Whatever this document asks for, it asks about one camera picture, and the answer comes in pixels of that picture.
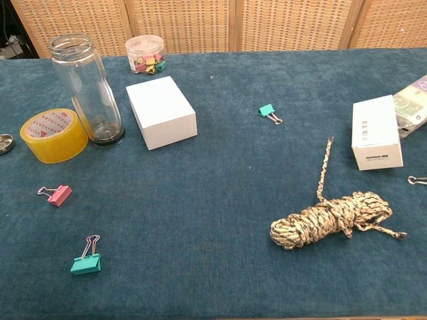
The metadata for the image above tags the clear glass jar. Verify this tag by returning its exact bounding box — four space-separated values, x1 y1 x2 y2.
49 35 126 149

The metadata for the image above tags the blue carpet table cover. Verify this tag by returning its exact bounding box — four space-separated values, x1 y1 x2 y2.
0 48 427 315

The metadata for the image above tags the teal binder clip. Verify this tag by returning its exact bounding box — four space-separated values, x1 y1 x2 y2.
70 235 102 277
257 104 284 126

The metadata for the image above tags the plain white cardboard box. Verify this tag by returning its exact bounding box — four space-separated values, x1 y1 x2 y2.
125 75 198 151

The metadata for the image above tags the clear jar of binder clips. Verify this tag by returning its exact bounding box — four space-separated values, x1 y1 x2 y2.
125 35 167 76

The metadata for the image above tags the wicker folding screen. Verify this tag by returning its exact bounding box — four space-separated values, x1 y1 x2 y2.
9 0 427 59

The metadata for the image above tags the pink binder clip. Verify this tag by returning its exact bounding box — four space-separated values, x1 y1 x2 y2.
37 185 73 208

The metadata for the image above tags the yellow packing tape roll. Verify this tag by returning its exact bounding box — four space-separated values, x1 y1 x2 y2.
19 108 89 165

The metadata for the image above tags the white box with barcode print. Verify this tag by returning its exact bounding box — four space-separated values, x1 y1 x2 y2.
352 95 404 172

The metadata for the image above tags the long colourful printed box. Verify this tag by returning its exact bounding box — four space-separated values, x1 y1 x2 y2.
392 74 427 139

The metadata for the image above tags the beige camouflage rope bundle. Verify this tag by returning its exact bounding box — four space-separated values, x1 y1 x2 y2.
269 135 408 252

